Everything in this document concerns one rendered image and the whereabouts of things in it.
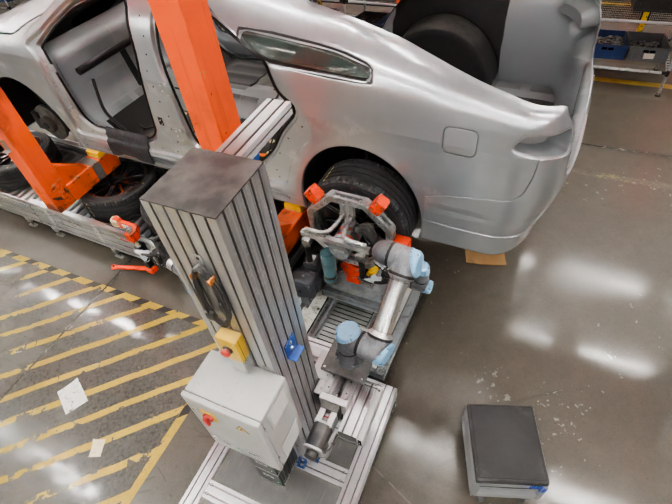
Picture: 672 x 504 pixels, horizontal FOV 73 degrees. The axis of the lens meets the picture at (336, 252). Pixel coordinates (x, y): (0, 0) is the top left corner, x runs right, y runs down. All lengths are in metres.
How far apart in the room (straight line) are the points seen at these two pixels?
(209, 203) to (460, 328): 2.43
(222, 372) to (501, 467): 1.48
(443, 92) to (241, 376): 1.52
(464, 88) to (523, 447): 1.78
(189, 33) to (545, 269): 2.92
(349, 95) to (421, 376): 1.80
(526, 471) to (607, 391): 0.96
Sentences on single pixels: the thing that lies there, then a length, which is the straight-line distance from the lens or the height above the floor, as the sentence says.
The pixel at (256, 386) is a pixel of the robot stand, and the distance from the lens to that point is 1.79.
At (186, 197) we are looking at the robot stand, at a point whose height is 2.03.
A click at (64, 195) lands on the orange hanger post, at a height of 0.63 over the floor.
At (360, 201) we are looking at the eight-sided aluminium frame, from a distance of 2.52.
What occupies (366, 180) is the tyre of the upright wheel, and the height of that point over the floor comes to 1.17.
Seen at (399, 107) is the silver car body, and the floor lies 1.60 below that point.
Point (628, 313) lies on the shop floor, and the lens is 3.77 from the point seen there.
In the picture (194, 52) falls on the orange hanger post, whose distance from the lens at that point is 2.10.
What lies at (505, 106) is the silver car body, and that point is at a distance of 2.27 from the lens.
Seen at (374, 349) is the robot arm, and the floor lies 1.03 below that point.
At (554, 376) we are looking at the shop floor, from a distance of 3.31.
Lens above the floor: 2.78
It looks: 47 degrees down
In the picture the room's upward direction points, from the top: 7 degrees counter-clockwise
